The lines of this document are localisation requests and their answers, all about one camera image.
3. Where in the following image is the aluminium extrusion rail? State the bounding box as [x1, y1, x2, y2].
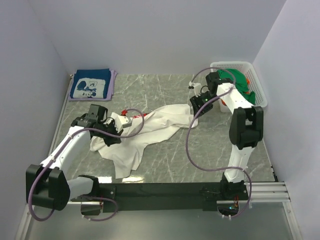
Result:
[67, 181, 292, 206]

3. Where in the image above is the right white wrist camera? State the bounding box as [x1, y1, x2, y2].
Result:
[188, 81, 202, 97]

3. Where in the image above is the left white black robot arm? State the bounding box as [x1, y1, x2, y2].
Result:
[25, 104, 121, 211]

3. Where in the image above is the folded lilac t-shirt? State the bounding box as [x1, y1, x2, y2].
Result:
[67, 69, 118, 102]

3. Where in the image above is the green t-shirt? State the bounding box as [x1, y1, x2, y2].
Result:
[226, 68, 256, 105]

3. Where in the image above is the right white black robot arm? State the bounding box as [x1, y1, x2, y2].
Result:
[188, 67, 264, 199]

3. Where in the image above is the white plastic basket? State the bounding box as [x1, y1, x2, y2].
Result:
[210, 61, 268, 108]

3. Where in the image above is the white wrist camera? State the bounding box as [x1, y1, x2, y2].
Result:
[110, 109, 132, 132]
[188, 81, 202, 97]

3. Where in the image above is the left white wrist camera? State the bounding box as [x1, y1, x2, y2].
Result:
[110, 109, 132, 132]

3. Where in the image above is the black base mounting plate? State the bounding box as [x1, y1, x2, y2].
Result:
[70, 181, 250, 216]

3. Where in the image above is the white t-shirt red print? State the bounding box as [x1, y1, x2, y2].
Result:
[90, 104, 194, 179]

